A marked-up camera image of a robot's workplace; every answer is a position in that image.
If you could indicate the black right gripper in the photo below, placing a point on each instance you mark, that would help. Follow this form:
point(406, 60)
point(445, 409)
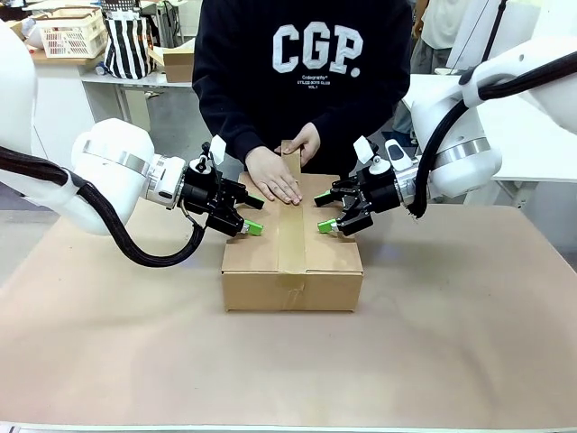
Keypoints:
point(378, 196)

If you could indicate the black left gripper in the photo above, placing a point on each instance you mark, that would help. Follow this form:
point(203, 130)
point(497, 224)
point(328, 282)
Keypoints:
point(203, 194)

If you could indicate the large brown cardboard box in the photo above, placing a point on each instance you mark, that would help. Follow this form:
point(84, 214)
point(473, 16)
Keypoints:
point(252, 279)

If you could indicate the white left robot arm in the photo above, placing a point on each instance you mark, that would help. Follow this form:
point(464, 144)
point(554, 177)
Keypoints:
point(112, 153)

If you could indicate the person's left forearm black sleeve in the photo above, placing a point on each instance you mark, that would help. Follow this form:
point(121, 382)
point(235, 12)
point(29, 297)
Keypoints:
point(356, 113)

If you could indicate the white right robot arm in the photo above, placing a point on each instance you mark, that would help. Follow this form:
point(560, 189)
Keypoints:
point(455, 126)

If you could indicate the person's right forearm black sleeve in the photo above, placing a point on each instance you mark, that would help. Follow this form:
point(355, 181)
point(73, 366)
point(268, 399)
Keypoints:
point(230, 131)

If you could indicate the small brown cardboard box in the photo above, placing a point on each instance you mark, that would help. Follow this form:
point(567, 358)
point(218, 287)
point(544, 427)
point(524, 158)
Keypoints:
point(178, 67)

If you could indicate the white open paper box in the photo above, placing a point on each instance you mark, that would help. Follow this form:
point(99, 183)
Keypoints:
point(178, 45)

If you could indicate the person's right hand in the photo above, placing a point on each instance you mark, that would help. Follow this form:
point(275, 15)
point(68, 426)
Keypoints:
point(275, 176)

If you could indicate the person's left hand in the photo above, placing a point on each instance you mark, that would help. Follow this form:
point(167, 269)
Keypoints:
point(310, 142)

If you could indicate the brown tape strip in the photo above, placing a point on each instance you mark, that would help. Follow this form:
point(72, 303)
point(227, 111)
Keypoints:
point(292, 243)

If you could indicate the person in black hoodie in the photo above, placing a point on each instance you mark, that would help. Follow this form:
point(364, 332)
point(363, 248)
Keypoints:
point(306, 90)

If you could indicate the black white striped bag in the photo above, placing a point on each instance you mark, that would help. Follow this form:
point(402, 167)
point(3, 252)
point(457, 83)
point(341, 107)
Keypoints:
point(128, 49)

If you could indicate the bystander in white shirt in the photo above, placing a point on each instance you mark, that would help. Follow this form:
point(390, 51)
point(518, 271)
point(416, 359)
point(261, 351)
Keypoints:
point(442, 27)

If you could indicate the white cabinet wooden top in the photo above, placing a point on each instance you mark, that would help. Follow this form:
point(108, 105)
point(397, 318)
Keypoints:
point(58, 99)

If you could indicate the black lamp stand pole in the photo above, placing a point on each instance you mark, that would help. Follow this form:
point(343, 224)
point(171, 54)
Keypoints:
point(493, 31)

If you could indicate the black mesh basket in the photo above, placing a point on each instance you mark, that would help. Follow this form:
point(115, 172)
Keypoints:
point(119, 8)

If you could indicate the white plastic crate basket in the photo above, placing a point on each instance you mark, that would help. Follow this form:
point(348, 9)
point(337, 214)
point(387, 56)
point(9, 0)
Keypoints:
point(72, 36)

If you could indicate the white board panel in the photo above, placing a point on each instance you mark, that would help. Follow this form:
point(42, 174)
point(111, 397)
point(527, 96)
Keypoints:
point(518, 27)

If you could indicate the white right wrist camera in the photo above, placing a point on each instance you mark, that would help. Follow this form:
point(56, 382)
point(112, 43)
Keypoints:
point(363, 149)

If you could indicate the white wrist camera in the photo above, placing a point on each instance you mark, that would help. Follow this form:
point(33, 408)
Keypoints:
point(363, 149)
point(217, 149)

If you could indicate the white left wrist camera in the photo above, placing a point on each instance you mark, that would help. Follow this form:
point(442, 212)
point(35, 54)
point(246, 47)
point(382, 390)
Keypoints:
point(217, 149)

